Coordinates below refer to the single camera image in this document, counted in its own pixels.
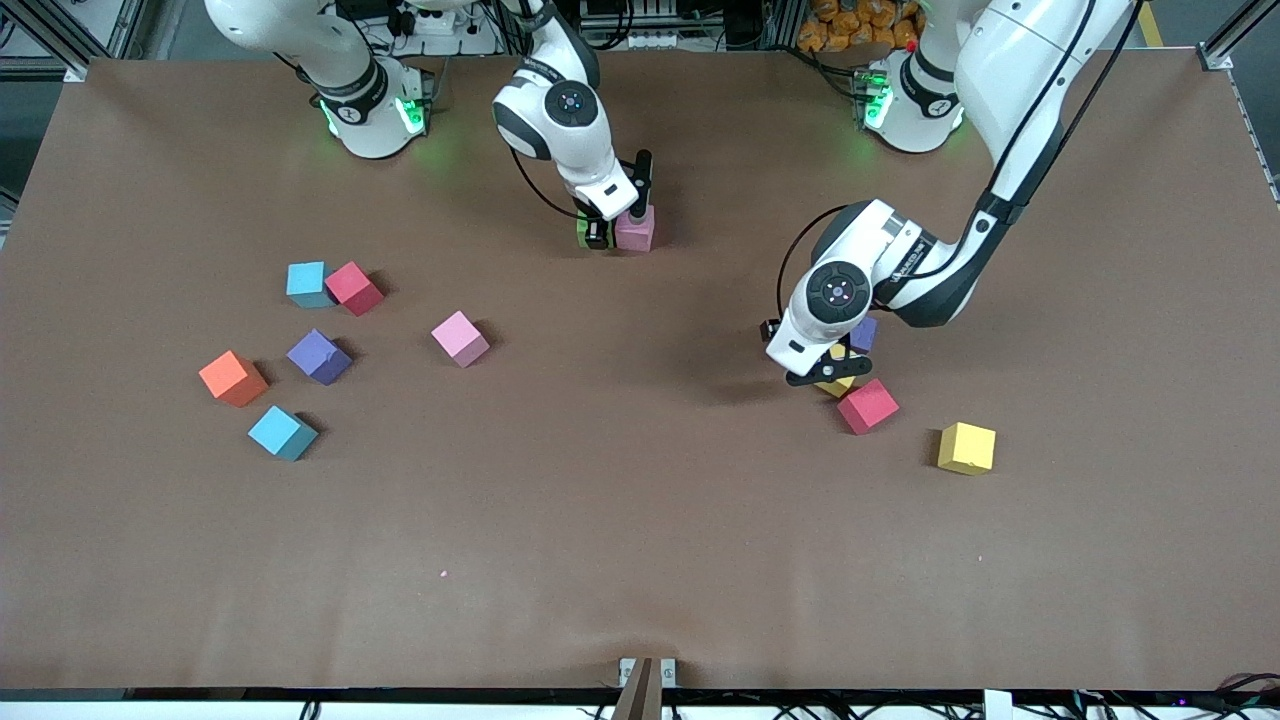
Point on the white table frame rail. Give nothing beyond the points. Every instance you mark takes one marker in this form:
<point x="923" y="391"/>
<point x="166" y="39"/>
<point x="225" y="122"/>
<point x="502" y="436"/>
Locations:
<point x="200" y="711"/>

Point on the green foam cube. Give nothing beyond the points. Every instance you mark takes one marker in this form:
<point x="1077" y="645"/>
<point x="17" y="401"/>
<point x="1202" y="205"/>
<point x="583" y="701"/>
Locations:
<point x="582" y="232"/>

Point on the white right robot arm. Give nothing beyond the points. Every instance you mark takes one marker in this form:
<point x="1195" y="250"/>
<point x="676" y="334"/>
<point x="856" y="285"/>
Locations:
<point x="580" y="140"/>

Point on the aluminium frame post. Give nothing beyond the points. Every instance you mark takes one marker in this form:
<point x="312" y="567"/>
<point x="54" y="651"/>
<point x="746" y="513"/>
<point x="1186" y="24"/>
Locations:
<point x="785" y="22"/>

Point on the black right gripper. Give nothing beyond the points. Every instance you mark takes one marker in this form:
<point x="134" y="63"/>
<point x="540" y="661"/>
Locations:
<point x="597" y="232"/>

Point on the small white power strip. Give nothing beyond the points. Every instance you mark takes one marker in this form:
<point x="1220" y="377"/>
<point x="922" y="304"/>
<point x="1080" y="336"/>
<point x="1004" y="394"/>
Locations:
<point x="655" y="41"/>

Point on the yellow foam cube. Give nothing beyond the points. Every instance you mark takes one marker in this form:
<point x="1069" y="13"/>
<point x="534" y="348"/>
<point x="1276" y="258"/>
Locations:
<point x="835" y="388"/>
<point x="966" y="447"/>

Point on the purple foam cube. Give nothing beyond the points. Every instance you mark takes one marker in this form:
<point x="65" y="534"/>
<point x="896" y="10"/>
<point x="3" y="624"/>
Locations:
<point x="320" y="356"/>
<point x="865" y="335"/>

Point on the bag of orange items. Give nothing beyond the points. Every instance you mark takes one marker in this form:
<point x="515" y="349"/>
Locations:
<point x="860" y="22"/>

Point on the metal bracket plate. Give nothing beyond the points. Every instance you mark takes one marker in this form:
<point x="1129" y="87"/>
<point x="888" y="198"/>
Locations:
<point x="668" y="672"/>

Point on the red foam cube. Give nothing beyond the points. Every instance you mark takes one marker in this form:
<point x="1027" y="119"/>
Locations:
<point x="353" y="288"/>
<point x="867" y="405"/>

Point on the cyan foam cube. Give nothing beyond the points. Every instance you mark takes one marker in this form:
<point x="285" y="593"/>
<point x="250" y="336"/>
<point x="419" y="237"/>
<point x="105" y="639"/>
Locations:
<point x="282" y="432"/>
<point x="308" y="283"/>

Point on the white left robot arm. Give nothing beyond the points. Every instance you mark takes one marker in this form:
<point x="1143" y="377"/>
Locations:
<point x="880" y="235"/>

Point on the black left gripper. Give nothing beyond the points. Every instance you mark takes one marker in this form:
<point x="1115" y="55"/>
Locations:
<point x="766" y="329"/>

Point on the white power strip with plugs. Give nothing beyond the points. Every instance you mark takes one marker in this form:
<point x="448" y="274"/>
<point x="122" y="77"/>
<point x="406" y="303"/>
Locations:
<point x="460" y="40"/>

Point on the pink foam cube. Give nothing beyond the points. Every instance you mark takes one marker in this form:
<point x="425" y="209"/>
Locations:
<point x="636" y="230"/>
<point x="460" y="339"/>

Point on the aluminium frame profile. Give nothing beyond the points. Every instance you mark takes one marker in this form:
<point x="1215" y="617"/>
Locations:
<point x="75" y="68"/>
<point x="1215" y="58"/>

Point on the grey camera pole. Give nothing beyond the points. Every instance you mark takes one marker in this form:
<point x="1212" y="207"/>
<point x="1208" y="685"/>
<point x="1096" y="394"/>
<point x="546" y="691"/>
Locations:
<point x="640" y="700"/>

